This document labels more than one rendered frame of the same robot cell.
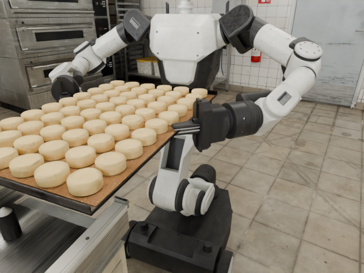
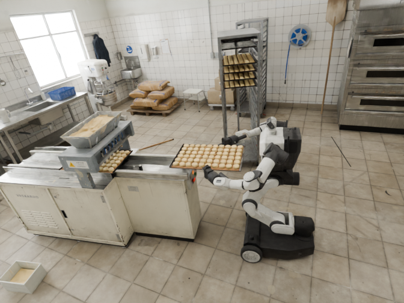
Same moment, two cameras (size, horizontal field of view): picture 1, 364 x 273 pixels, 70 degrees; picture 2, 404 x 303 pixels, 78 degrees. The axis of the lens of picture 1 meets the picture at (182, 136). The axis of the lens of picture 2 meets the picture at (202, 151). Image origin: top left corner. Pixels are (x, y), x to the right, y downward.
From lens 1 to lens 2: 193 cm
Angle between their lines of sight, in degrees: 73
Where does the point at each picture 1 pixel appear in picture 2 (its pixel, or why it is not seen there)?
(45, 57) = (369, 89)
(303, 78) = (235, 183)
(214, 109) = (206, 169)
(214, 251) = (251, 241)
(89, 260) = (175, 176)
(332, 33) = not seen: outside the picture
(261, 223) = (311, 282)
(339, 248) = not seen: outside the picture
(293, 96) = (220, 183)
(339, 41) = not seen: outside the picture
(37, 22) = (375, 62)
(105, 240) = (179, 176)
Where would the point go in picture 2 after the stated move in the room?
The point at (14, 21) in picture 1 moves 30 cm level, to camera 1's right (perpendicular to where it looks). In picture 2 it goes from (354, 62) to (369, 65)
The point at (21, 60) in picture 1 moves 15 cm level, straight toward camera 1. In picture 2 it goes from (347, 89) to (342, 91)
